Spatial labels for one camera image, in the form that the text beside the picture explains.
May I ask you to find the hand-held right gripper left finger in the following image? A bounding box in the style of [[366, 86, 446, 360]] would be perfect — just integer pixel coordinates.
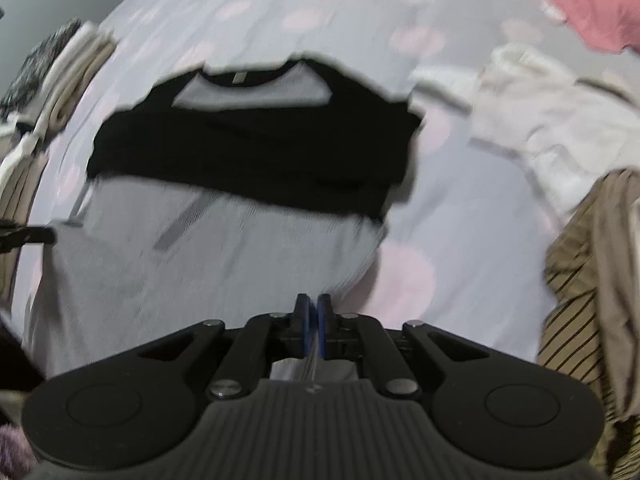
[[139, 294, 313, 400]]

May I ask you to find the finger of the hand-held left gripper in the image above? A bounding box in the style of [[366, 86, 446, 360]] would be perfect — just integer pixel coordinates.
[[0, 225, 56, 256]]

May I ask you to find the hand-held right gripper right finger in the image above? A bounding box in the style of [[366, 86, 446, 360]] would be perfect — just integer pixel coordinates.
[[318, 295, 493, 398]]

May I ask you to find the black and grey raglan shirt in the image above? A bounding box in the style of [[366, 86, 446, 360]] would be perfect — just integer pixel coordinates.
[[25, 57, 426, 381]]

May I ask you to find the cream ribbed folded garment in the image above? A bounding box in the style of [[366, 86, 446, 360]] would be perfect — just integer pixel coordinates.
[[0, 110, 56, 221]]

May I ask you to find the dark cloth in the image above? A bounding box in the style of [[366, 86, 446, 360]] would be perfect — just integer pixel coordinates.
[[0, 310, 48, 396]]

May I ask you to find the folded white sweatshirt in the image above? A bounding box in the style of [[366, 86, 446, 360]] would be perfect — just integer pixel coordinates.
[[30, 22, 118, 136]]

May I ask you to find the dark floral folded garment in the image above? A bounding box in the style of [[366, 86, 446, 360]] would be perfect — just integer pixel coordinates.
[[0, 19, 83, 116]]

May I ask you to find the grey bed with pink dots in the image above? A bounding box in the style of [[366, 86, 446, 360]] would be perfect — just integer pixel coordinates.
[[0, 0, 640, 411]]

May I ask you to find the purple fuzzy cloth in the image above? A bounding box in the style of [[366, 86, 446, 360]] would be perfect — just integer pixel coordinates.
[[0, 425, 31, 467]]

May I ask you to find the brown striped garment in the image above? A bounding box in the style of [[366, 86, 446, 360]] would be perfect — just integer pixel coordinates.
[[537, 167, 640, 480]]

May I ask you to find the white crumpled garment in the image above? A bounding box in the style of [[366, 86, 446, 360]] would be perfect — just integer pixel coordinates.
[[410, 44, 640, 226]]

